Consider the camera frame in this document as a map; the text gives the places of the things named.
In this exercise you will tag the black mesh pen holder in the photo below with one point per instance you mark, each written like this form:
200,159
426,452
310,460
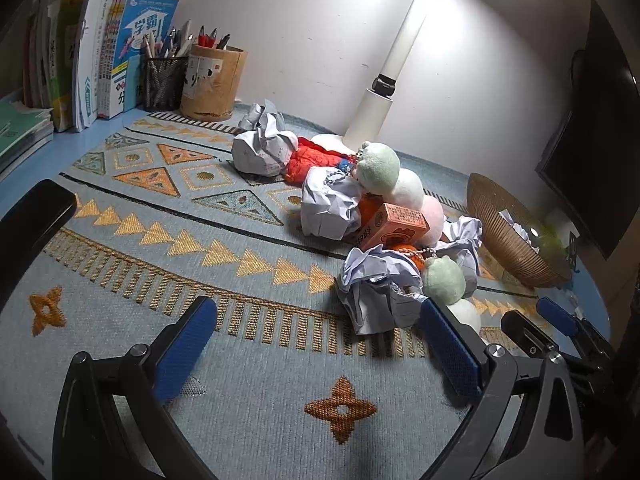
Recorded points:
163,81

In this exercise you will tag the red crumpled cloth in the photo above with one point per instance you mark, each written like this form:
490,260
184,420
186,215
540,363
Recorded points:
309,155

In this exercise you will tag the white paper booklet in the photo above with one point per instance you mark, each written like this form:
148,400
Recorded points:
87,61

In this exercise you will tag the white paper ball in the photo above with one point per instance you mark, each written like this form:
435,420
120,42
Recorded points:
526,234

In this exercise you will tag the amber ribbed glass bowl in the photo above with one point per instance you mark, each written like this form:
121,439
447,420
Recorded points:
543,265

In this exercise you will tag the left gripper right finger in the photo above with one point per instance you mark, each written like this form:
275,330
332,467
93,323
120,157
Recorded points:
460,351

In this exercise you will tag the brown cardboard pen holder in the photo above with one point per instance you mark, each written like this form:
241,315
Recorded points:
212,82

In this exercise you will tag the green white pink plush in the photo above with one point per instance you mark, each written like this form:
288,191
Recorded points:
379,172

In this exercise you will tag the orange printed carton box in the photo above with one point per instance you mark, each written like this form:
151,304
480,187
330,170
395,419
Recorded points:
389,226

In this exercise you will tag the black wall television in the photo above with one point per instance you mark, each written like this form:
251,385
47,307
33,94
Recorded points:
592,163

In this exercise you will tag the stack of green books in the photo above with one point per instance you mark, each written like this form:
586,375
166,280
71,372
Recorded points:
24,130

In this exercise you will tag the upright green books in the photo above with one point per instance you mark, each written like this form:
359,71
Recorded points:
49,53

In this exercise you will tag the orange tangerine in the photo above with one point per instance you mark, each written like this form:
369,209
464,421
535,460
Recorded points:
414,254

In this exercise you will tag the small green plush keychain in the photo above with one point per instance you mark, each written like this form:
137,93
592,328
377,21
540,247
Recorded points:
444,281

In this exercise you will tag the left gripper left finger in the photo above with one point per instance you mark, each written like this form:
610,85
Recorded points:
176,349

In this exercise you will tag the white desk lamp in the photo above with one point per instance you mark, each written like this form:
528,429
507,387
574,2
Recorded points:
452,86

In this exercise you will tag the blue cover book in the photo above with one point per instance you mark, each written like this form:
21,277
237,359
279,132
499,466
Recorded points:
129,24

